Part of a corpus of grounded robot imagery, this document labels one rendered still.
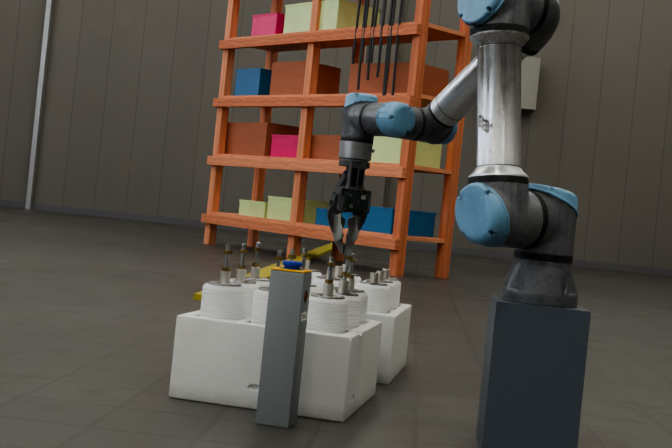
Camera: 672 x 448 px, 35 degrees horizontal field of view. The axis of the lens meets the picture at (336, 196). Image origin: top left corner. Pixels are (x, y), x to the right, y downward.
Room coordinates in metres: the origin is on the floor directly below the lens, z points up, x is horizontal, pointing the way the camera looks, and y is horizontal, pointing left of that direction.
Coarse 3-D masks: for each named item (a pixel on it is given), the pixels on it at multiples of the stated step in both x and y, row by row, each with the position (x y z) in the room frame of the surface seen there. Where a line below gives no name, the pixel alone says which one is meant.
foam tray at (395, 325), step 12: (372, 312) 2.81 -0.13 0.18; (396, 312) 2.88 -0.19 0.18; (408, 312) 3.09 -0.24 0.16; (384, 324) 2.79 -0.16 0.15; (396, 324) 2.82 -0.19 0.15; (408, 324) 3.13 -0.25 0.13; (384, 336) 2.79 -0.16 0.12; (396, 336) 2.85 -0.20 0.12; (384, 348) 2.79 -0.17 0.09; (396, 348) 2.88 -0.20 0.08; (384, 360) 2.79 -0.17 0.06; (396, 360) 2.91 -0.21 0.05; (384, 372) 2.78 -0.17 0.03; (396, 372) 2.94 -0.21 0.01
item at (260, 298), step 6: (258, 294) 2.32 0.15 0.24; (264, 294) 2.31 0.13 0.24; (258, 300) 2.32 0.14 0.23; (264, 300) 2.31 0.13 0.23; (252, 306) 2.34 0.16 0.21; (258, 306) 2.32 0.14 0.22; (264, 306) 2.31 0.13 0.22; (252, 312) 2.34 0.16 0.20; (258, 312) 2.32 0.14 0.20; (264, 312) 2.31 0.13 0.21; (252, 318) 2.34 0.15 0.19; (258, 318) 2.32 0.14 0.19; (264, 318) 2.31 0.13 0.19; (264, 324) 2.31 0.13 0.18
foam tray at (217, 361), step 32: (192, 320) 2.31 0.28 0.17; (224, 320) 2.31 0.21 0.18; (192, 352) 2.31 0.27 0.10; (224, 352) 2.30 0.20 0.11; (256, 352) 2.28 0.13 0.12; (320, 352) 2.25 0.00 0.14; (352, 352) 2.26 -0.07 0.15; (192, 384) 2.31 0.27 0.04; (224, 384) 2.30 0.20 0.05; (256, 384) 2.29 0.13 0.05; (320, 384) 2.25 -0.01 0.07; (352, 384) 2.30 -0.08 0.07; (320, 416) 2.25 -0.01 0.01
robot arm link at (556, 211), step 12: (540, 192) 2.09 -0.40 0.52; (552, 192) 2.08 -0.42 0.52; (564, 192) 2.08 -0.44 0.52; (552, 204) 2.07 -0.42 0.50; (564, 204) 2.08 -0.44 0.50; (576, 204) 2.11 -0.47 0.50; (552, 216) 2.06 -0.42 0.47; (564, 216) 2.08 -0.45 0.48; (576, 216) 2.11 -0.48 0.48; (552, 228) 2.06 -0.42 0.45; (564, 228) 2.08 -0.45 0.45; (540, 240) 2.06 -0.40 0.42; (552, 240) 2.08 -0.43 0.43; (564, 240) 2.09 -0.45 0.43; (540, 252) 2.08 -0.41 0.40; (552, 252) 2.08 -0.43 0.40; (564, 252) 2.09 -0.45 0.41
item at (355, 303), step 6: (336, 294) 2.41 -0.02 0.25; (348, 300) 2.40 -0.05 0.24; (354, 300) 2.41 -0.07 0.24; (360, 300) 2.43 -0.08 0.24; (354, 306) 2.41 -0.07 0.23; (360, 306) 2.43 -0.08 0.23; (348, 312) 2.40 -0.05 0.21; (354, 312) 2.41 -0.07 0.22; (348, 318) 2.40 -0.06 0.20; (354, 318) 2.41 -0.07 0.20; (348, 324) 2.41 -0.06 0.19; (354, 324) 2.42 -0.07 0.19
